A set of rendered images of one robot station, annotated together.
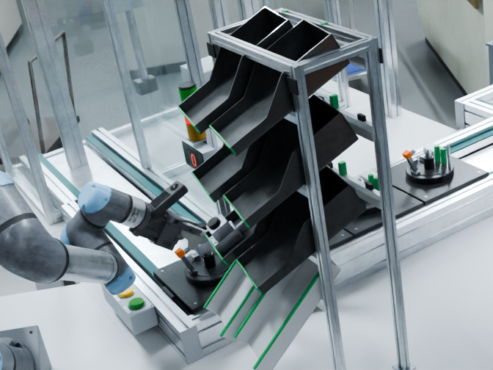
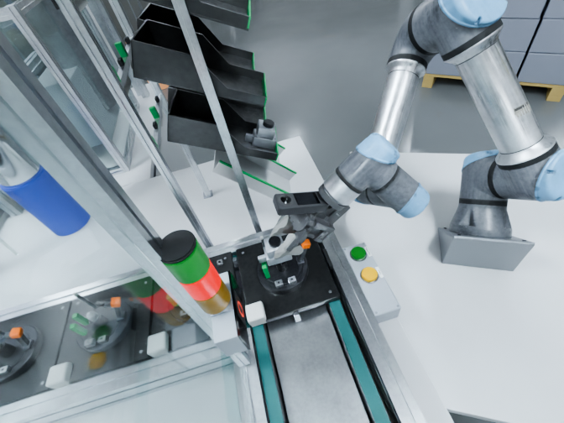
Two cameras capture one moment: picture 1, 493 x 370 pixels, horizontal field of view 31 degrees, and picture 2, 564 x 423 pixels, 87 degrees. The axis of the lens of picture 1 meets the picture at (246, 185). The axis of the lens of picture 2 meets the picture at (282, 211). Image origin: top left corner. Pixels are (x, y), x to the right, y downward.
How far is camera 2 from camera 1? 2.45 m
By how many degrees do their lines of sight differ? 103
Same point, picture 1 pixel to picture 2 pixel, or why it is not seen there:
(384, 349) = (207, 208)
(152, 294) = (343, 265)
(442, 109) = not seen: outside the picture
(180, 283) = (315, 264)
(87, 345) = (411, 279)
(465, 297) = not seen: hidden behind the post
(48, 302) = (484, 381)
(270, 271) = (251, 112)
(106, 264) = not seen: hidden behind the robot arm
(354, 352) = (223, 211)
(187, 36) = (94, 160)
